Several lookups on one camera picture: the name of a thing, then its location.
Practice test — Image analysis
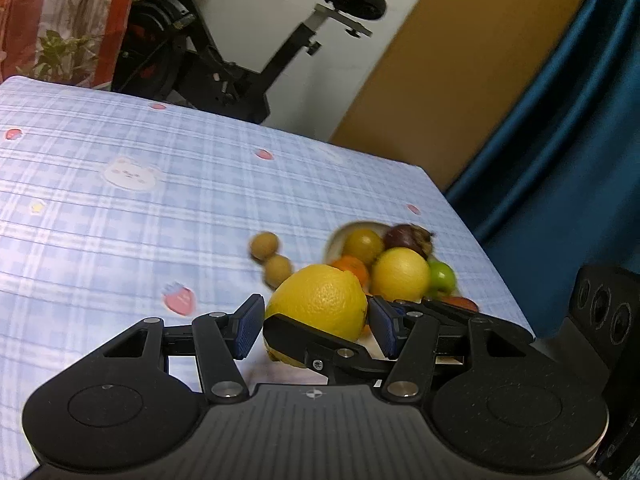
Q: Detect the cream round plate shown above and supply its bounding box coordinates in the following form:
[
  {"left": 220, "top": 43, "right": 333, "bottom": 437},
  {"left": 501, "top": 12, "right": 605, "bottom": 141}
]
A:
[{"left": 324, "top": 220, "right": 463, "bottom": 361}]

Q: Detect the yellow lemon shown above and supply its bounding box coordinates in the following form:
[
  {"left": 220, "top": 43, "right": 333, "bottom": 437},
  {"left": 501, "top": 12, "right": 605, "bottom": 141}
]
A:
[
  {"left": 263, "top": 264, "right": 369, "bottom": 365},
  {"left": 370, "top": 247, "right": 432, "bottom": 303}
]

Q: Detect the brown longan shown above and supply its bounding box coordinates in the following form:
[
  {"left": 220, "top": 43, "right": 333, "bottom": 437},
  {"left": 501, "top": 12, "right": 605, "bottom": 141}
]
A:
[
  {"left": 264, "top": 255, "right": 293, "bottom": 288},
  {"left": 250, "top": 231, "right": 282, "bottom": 262}
]

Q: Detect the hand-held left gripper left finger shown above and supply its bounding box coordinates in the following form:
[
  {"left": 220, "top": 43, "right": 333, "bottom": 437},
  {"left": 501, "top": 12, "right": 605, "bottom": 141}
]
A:
[{"left": 95, "top": 294, "right": 266, "bottom": 403}]

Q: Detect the dark purple mangosteen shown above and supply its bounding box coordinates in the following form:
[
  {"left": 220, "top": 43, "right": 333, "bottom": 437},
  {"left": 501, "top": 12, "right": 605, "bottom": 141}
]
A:
[{"left": 382, "top": 223, "right": 435, "bottom": 261}]

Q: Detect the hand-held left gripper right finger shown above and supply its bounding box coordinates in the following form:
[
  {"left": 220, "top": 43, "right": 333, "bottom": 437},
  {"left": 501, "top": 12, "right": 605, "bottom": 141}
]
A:
[{"left": 367, "top": 296, "right": 533, "bottom": 403}]

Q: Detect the wooden board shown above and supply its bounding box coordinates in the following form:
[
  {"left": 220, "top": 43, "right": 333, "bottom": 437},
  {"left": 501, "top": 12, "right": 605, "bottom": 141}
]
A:
[{"left": 327, "top": 0, "right": 606, "bottom": 193}]

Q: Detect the yellow-green round citrus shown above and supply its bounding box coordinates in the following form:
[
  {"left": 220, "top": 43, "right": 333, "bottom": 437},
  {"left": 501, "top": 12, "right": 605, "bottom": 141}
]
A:
[{"left": 342, "top": 228, "right": 386, "bottom": 267}]

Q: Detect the black exercise bike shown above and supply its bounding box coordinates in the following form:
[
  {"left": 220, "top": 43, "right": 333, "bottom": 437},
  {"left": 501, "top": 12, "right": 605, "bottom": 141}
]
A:
[{"left": 111, "top": 0, "right": 388, "bottom": 126}]

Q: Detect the printed room backdrop cloth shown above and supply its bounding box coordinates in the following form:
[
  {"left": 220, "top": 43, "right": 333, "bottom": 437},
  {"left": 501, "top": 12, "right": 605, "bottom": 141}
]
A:
[{"left": 0, "top": 0, "right": 151, "bottom": 93}]

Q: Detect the blue checkered tablecloth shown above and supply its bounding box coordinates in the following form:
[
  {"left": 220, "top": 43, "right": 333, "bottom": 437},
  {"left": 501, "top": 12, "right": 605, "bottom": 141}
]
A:
[{"left": 0, "top": 76, "right": 536, "bottom": 480}]

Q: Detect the green apple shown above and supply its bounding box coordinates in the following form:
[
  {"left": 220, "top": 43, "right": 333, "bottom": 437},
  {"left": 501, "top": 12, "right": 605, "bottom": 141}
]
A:
[{"left": 425, "top": 260, "right": 457, "bottom": 298}]

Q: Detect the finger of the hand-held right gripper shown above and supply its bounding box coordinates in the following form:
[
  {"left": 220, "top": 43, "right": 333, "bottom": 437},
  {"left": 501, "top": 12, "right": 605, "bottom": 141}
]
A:
[
  {"left": 395, "top": 299, "right": 481, "bottom": 322},
  {"left": 263, "top": 312, "right": 401, "bottom": 386}
]

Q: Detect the small orange tangerine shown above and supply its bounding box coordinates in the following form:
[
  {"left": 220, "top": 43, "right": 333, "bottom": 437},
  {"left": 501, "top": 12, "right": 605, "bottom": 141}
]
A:
[{"left": 331, "top": 255, "right": 371, "bottom": 296}]

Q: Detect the blue curtain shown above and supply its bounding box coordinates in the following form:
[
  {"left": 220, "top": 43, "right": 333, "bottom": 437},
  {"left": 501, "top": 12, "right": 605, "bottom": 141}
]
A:
[{"left": 445, "top": 0, "right": 640, "bottom": 341}]

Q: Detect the red apple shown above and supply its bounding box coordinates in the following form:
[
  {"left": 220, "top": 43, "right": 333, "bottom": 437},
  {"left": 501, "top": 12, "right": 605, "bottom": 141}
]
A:
[{"left": 439, "top": 296, "right": 480, "bottom": 313}]

